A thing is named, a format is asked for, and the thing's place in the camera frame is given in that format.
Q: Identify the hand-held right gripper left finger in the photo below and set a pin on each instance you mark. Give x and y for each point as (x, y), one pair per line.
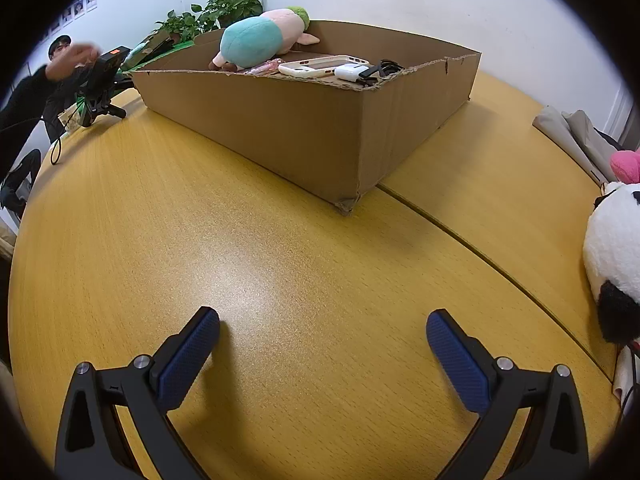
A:
(187, 360)

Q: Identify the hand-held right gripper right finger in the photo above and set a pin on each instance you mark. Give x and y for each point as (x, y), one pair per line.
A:
(460, 365)

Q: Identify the brown cardboard box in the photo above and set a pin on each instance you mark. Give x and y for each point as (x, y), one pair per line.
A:
(300, 125)

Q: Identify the white cloth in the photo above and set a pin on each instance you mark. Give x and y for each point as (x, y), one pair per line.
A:
(625, 375)

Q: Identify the panda plush with pink bow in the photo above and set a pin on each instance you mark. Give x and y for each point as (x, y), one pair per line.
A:
(610, 250)

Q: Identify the grey cloth bag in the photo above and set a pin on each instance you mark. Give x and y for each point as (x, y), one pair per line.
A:
(565, 135)

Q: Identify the black chair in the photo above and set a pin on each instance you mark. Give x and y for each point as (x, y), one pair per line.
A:
(20, 170)

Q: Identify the small pink item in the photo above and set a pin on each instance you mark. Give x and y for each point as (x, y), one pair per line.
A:
(265, 67)

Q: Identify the green sheet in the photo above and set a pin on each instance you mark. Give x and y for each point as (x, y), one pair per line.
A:
(135, 57)

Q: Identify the white phone case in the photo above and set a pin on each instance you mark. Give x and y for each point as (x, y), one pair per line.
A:
(300, 71)

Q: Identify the small white device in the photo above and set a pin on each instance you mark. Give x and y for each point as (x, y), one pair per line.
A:
(347, 72)

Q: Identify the teal pink green plush toy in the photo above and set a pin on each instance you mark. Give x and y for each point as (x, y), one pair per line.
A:
(250, 40)

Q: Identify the small green potted plant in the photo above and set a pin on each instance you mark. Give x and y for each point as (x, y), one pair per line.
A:
(177, 25)

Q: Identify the large green potted plant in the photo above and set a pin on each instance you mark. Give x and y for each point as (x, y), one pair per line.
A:
(235, 5)

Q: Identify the black camera on tripod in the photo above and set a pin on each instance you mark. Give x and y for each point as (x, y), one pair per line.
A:
(102, 72)

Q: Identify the wall photo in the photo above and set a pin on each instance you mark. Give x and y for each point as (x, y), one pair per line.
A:
(55, 27)
(79, 10)
(91, 2)
(67, 18)

